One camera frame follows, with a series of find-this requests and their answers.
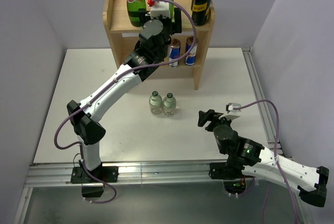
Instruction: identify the wooden two-tier shelf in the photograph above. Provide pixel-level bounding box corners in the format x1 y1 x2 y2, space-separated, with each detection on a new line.
102 0 215 90

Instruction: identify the clear Chang bottle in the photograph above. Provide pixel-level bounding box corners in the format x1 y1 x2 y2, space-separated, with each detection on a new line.
149 91 163 115
163 93 176 116

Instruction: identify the aluminium rail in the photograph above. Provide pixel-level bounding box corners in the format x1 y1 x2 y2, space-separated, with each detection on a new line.
23 160 213 187
242 48 276 150

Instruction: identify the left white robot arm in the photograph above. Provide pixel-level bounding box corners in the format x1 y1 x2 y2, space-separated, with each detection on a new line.
67 8 182 182

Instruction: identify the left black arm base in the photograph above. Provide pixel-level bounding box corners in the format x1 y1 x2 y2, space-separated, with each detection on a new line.
70 164 118 198

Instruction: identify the Red Bull can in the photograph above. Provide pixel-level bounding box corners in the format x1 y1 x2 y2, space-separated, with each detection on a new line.
184 36 198 66
168 39 181 62

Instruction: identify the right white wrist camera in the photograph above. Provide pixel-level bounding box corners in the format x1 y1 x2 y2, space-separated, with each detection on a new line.
219 103 241 121

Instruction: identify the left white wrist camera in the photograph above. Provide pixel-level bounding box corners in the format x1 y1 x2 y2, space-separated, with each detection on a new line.
147 0 171 19

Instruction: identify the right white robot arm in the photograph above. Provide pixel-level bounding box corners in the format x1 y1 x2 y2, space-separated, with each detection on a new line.
198 109 329 207

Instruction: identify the front black yellow can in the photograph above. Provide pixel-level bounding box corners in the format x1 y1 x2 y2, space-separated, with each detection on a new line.
191 0 211 26

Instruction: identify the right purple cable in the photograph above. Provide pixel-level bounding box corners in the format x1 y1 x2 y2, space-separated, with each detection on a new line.
233 99 305 224

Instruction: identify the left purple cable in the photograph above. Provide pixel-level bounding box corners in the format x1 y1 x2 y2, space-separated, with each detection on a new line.
53 0 198 204

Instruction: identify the front aluminium rail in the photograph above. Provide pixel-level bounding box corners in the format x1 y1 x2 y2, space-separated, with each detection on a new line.
23 160 213 187

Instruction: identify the right aluminium rail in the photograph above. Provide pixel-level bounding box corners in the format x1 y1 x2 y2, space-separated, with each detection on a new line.
242 48 276 150

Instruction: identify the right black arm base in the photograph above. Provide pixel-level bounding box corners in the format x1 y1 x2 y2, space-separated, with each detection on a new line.
208 162 256 199

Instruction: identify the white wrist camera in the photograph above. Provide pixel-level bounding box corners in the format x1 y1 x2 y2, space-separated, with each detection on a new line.
147 0 171 19
219 103 241 121

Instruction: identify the purple cable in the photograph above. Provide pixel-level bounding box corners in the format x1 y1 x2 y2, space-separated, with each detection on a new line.
233 99 305 224
53 0 198 204

